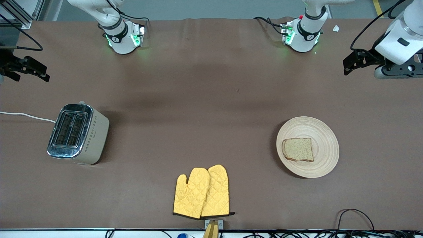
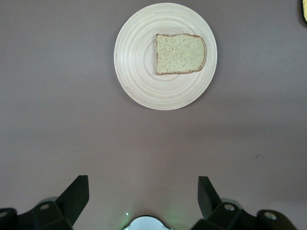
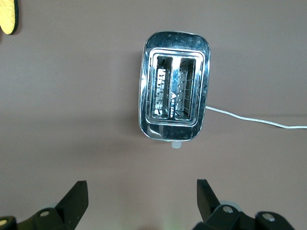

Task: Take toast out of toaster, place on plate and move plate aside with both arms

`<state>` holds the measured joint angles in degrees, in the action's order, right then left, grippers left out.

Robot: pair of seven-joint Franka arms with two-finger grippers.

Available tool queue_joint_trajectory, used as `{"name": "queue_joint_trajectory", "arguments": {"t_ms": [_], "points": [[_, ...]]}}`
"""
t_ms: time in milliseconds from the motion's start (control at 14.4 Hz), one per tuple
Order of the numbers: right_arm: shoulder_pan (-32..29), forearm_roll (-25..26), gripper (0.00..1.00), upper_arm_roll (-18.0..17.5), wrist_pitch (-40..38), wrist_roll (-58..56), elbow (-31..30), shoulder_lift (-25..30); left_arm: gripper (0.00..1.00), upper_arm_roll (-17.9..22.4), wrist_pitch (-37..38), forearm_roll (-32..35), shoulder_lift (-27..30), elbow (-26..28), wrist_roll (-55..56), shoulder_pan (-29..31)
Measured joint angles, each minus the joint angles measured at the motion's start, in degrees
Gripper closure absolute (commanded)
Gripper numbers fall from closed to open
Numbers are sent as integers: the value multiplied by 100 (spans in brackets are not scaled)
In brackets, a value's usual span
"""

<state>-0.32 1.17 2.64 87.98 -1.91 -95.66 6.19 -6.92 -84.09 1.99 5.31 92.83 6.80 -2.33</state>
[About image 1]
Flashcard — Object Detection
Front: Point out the light wooden round plate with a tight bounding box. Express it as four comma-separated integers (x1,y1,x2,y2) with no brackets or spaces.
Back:
276,116,340,179

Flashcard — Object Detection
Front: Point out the brown bread toast slice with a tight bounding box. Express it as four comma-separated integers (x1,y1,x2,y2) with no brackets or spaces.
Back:
282,138,314,162

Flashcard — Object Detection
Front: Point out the silver cream two-slot toaster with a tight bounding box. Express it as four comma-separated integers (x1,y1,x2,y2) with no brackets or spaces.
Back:
47,101,110,165

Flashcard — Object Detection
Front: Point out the brown table cover sheet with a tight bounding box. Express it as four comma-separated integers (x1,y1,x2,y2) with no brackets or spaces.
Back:
0,17,423,231

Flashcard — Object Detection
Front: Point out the yellow quilted oven mitt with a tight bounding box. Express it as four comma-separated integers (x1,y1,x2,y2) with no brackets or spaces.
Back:
173,168,211,219
201,164,235,218

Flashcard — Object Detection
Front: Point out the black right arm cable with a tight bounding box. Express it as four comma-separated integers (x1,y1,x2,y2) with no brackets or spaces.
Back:
0,13,44,51

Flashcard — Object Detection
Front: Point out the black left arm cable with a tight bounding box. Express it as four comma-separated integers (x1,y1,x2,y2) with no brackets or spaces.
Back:
350,0,407,51

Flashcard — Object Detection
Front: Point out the aluminium frame profile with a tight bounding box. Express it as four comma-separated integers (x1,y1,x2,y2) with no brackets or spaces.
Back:
0,0,45,29

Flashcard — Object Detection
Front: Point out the white toaster power cable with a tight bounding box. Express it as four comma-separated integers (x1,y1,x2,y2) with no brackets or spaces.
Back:
0,111,56,123

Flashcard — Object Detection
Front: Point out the black arm base cable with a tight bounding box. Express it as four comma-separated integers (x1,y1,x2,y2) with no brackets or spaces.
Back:
254,17,285,35
117,10,150,22

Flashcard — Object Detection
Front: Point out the red black cable loop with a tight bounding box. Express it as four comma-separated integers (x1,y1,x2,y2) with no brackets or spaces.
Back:
335,209,375,232

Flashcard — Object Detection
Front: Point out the black cable bundle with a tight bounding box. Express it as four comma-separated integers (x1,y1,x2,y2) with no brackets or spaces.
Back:
241,229,423,238

